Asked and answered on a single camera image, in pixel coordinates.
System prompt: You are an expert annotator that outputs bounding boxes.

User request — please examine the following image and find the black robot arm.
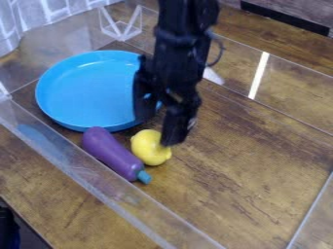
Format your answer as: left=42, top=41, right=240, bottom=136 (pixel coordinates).
left=132, top=0, right=219, bottom=147

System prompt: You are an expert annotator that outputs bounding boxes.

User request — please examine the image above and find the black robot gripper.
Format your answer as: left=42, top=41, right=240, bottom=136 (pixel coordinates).
left=132, top=28, right=208, bottom=147

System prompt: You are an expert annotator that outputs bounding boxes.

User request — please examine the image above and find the purple toy eggplant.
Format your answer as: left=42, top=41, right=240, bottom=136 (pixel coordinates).
left=81, top=126, right=152, bottom=184

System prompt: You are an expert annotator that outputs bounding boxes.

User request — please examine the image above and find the yellow toy lemon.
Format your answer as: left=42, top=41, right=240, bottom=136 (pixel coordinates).
left=129, top=129, right=171, bottom=166

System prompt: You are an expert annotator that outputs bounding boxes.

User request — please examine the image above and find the blue round tray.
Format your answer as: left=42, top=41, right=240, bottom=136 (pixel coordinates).
left=34, top=50, right=140, bottom=132

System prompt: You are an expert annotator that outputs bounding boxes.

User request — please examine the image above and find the clear acrylic enclosure wall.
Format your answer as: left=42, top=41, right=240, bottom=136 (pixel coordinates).
left=0, top=0, right=333, bottom=249

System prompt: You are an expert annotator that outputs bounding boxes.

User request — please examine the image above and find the white patterned curtain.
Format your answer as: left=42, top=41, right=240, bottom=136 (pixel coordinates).
left=0, top=0, right=121, bottom=57

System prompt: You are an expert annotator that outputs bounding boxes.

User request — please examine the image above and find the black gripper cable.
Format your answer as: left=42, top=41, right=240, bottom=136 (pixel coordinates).
left=203, top=28, right=226, bottom=68

